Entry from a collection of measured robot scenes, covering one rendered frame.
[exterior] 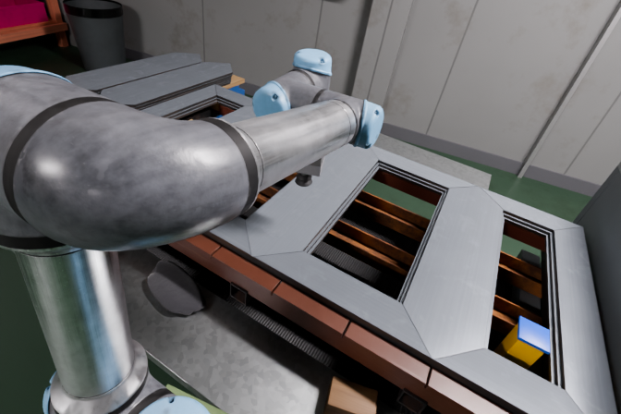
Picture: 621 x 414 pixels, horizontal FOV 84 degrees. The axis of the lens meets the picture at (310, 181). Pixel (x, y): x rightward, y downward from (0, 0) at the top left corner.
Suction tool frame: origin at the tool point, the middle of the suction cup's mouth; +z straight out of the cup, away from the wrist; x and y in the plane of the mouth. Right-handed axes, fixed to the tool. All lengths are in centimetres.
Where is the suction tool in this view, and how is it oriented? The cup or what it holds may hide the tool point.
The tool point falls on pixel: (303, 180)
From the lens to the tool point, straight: 86.5
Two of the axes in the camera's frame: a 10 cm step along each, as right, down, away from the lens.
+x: -2.0, 6.1, -7.7
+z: -0.7, 7.7, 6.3
